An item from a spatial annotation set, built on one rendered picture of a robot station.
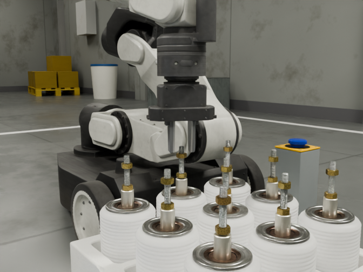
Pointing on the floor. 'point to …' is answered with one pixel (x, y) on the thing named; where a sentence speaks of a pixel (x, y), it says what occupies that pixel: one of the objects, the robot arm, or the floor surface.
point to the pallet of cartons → (54, 77)
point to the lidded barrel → (104, 81)
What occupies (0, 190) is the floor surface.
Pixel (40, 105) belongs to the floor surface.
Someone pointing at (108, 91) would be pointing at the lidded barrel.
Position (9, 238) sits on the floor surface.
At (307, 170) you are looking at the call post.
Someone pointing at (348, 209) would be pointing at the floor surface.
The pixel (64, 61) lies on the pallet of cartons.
